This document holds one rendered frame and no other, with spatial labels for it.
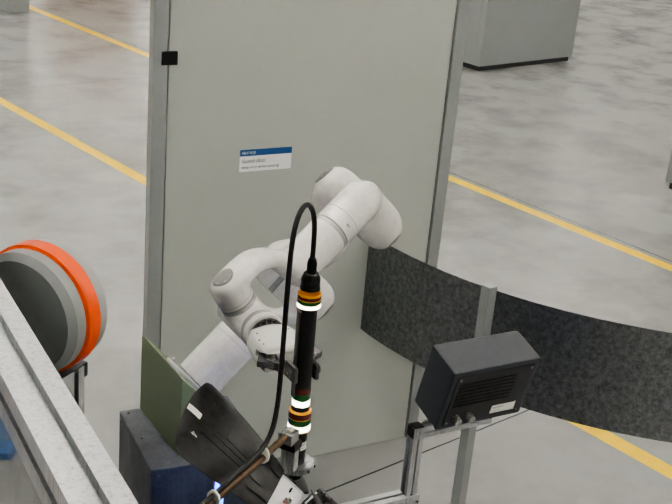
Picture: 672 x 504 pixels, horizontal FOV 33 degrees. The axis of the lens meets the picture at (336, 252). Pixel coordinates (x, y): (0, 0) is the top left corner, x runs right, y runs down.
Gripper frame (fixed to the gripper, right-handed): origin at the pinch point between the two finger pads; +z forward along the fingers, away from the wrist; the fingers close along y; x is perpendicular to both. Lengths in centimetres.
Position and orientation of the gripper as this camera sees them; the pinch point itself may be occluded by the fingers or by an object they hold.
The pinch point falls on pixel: (302, 370)
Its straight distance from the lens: 212.0
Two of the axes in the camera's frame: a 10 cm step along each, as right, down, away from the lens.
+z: 4.8, 3.6, -8.0
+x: 0.8, -9.3, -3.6
